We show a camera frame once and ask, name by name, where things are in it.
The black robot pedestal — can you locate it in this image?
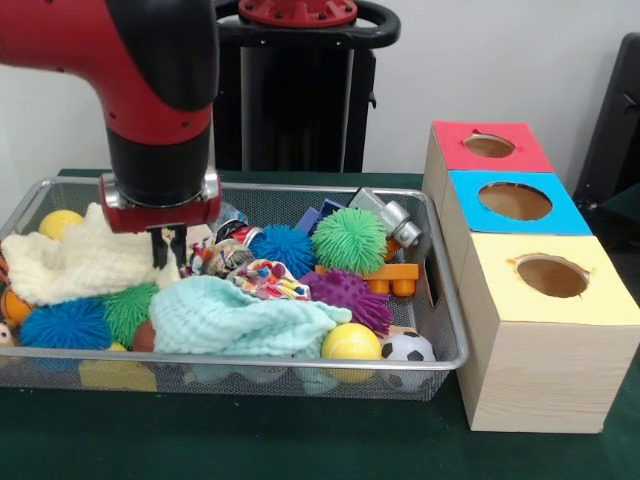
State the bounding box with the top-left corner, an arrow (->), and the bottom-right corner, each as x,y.
214,0 -> 401,174

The green spiky rubber ball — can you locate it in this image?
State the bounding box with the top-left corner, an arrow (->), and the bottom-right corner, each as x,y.
311,208 -> 389,276

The small soccer ball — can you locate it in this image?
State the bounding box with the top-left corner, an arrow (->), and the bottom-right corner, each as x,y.
381,332 -> 437,363

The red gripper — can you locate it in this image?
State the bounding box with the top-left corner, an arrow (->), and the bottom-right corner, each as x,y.
101,191 -> 223,271

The mint green muslin cloth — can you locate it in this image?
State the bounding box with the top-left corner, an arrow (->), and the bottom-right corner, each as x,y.
148,275 -> 353,359

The blue spiky rubber ball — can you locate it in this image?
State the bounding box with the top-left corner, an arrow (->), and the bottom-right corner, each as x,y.
248,224 -> 316,266
19,298 -> 112,350

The silver mesh bin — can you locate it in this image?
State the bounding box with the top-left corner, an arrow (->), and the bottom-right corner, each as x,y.
0,175 -> 470,402

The black upright panel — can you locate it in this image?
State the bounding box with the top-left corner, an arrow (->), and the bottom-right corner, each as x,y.
572,32 -> 640,211

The orange toy brick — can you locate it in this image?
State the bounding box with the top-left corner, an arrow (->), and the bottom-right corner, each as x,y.
314,263 -> 420,296

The wooden box with three holes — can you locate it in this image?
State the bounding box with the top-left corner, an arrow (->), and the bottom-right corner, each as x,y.
421,119 -> 640,434

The purple spiky rubber ball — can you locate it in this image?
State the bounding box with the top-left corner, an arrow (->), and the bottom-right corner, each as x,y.
301,269 -> 395,335

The yellow tennis ball toy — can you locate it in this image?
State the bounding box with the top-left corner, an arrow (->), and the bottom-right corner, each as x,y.
321,322 -> 383,362

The dark green table cloth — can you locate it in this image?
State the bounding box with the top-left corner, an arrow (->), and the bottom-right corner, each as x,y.
0,168 -> 640,480
597,182 -> 640,214

